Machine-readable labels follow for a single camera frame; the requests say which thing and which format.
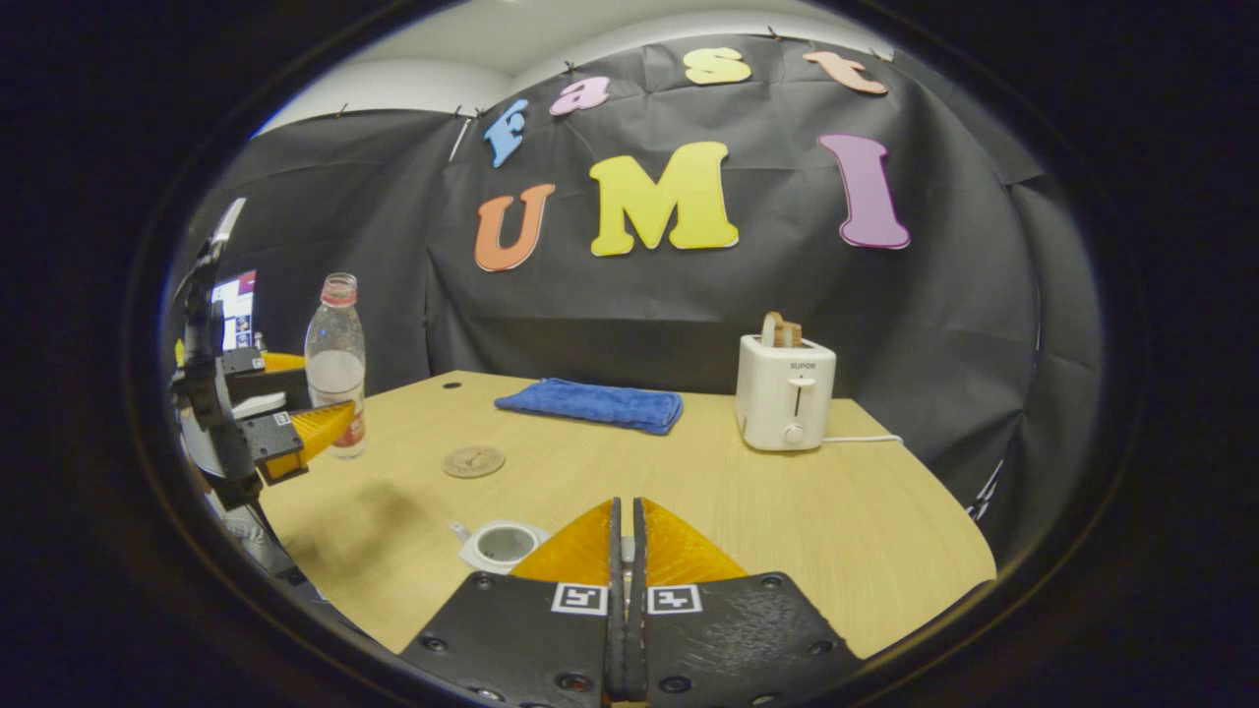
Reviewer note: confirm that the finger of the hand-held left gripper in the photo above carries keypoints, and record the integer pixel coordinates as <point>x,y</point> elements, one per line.
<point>266,385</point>
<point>270,438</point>

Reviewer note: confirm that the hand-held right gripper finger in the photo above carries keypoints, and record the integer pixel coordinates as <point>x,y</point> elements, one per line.
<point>616,590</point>
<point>639,590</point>

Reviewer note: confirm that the clear plastic water bottle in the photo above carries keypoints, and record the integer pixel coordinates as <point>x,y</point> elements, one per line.
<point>334,344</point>

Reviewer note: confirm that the white teacup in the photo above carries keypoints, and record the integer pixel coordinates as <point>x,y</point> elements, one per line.
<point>502,544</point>

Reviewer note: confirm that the round wooden coaster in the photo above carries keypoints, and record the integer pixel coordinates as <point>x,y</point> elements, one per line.
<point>473,461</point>

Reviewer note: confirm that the computer monitor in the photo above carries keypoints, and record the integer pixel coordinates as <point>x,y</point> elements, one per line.
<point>236,310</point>

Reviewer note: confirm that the person's grey clothing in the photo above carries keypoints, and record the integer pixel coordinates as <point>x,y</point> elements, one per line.
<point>251,541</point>

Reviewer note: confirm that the blue folded towel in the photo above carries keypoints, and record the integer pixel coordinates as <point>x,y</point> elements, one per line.
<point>595,403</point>

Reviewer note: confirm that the white toaster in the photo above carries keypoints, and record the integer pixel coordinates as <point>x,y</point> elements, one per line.
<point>782,403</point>

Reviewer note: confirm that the toasted bread slice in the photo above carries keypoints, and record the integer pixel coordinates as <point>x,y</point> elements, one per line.
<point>771,329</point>
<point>792,334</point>

